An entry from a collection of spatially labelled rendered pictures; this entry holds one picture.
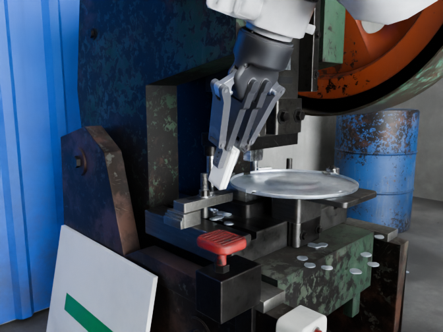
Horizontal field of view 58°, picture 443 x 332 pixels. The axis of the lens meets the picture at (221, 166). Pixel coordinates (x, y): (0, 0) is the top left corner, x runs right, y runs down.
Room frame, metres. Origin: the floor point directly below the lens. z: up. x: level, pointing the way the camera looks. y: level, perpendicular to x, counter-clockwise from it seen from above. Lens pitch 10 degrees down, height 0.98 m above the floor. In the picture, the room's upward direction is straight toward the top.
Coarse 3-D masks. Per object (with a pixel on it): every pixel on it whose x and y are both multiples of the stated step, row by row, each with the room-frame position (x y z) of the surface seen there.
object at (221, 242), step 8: (216, 232) 0.63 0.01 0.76; (224, 232) 0.63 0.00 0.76; (200, 240) 0.60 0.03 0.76; (208, 240) 0.59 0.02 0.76; (216, 240) 0.59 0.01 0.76; (224, 240) 0.59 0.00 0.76; (232, 240) 0.59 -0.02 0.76; (240, 240) 0.59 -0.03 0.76; (208, 248) 0.58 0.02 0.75; (216, 248) 0.57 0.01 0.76; (224, 248) 0.57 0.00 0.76; (232, 248) 0.57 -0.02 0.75; (240, 248) 0.59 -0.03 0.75; (216, 256) 0.61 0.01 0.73; (224, 256) 0.60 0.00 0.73; (224, 264) 0.60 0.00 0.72
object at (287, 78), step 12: (288, 72) 0.96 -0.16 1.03; (288, 84) 0.96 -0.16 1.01; (288, 96) 0.96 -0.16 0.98; (276, 108) 0.89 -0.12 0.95; (288, 108) 0.91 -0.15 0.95; (300, 108) 0.95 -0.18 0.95; (276, 120) 0.89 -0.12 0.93; (288, 120) 0.89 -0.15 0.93; (300, 120) 0.93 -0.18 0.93; (264, 132) 0.90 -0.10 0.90; (276, 132) 0.89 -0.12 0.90; (288, 132) 0.92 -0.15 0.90
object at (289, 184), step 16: (240, 176) 0.99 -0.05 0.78; (256, 176) 0.99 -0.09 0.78; (272, 176) 0.99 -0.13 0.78; (288, 176) 0.96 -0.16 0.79; (304, 176) 0.99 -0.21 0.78; (320, 176) 0.99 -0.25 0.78; (336, 176) 0.98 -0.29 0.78; (256, 192) 0.80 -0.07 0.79; (272, 192) 0.81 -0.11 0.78; (288, 192) 0.81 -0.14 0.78; (304, 192) 0.81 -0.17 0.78; (320, 192) 0.81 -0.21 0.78; (336, 192) 0.81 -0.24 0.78; (352, 192) 0.81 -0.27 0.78
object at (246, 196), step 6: (246, 174) 1.02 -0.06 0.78; (228, 186) 0.96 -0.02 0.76; (234, 192) 0.94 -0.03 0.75; (240, 192) 0.93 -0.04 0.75; (246, 192) 0.91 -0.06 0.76; (252, 192) 0.93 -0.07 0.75; (234, 198) 0.94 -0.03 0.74; (240, 198) 0.93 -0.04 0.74; (246, 198) 0.92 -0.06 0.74; (252, 198) 0.93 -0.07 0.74
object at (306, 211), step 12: (360, 192) 0.82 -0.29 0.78; (372, 192) 0.82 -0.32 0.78; (276, 204) 0.88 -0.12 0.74; (288, 204) 0.86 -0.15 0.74; (300, 204) 0.84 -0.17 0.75; (312, 204) 0.88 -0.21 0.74; (324, 204) 0.77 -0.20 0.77; (336, 204) 0.75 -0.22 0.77; (348, 204) 0.75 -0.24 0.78; (276, 216) 0.88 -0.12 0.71; (288, 216) 0.86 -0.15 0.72; (300, 216) 0.85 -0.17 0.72; (312, 216) 0.88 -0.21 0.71; (300, 228) 0.85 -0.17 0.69; (312, 228) 0.88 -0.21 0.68; (288, 240) 0.86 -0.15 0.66; (300, 240) 0.85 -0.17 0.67; (312, 240) 0.88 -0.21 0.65
